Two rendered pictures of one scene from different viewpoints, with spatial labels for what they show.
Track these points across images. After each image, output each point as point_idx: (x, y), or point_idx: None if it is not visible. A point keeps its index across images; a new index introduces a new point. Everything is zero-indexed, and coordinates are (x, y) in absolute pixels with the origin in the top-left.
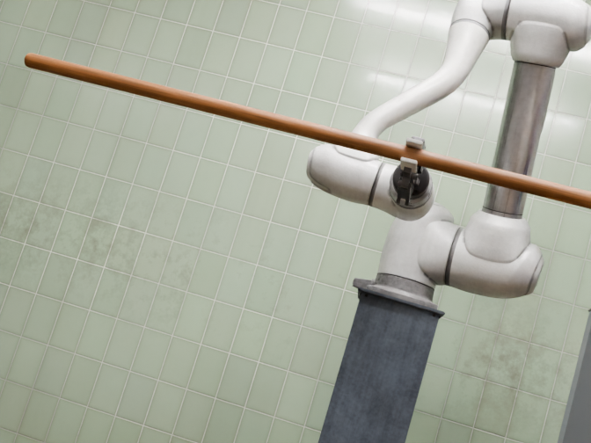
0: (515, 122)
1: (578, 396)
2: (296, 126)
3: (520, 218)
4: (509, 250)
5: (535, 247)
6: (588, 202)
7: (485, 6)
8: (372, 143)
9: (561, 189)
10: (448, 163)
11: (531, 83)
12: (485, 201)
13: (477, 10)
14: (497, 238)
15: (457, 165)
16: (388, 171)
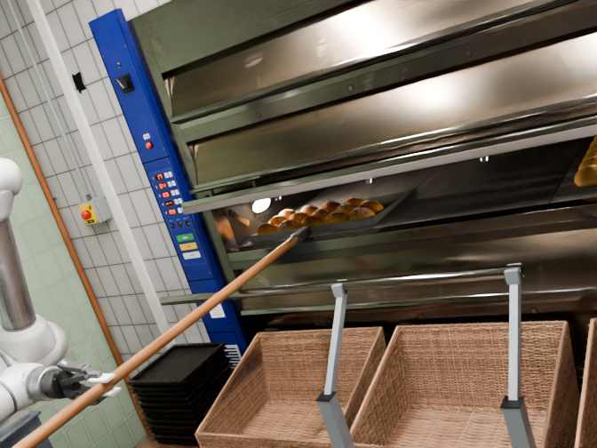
0: (7, 266)
1: (343, 438)
2: (34, 444)
3: (35, 316)
4: (50, 341)
5: (54, 324)
6: (194, 322)
7: None
8: (85, 403)
9: (181, 328)
10: (130, 369)
11: (4, 236)
12: (9, 325)
13: None
14: (39, 342)
15: (134, 365)
16: (15, 386)
